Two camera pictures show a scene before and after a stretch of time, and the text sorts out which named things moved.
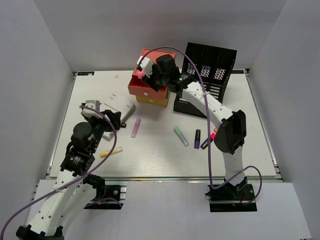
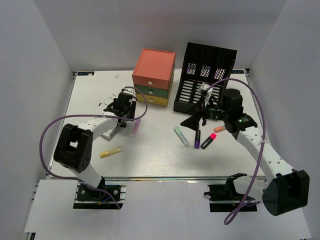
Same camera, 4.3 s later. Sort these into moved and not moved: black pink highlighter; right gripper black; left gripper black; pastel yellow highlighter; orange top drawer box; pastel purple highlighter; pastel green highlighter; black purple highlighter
Moved: right gripper black; orange top drawer box; left gripper black
Not moved: black pink highlighter; black purple highlighter; pastel purple highlighter; pastel yellow highlighter; pastel green highlighter
